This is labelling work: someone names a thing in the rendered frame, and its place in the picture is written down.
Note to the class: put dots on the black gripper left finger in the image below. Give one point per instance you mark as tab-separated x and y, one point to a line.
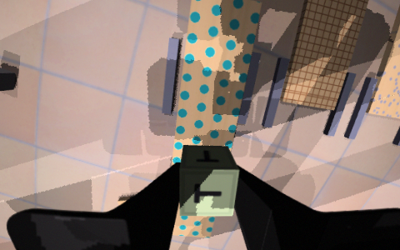
144	222

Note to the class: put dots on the tan cube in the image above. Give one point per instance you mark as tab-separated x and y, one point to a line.
123	199

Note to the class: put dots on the olive green labelled cube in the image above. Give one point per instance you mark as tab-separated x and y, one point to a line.
208	179

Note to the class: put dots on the tan strip with teal polka dots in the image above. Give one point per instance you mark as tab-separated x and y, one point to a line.
218	51

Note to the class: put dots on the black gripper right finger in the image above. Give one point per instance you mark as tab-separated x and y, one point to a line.
271	220

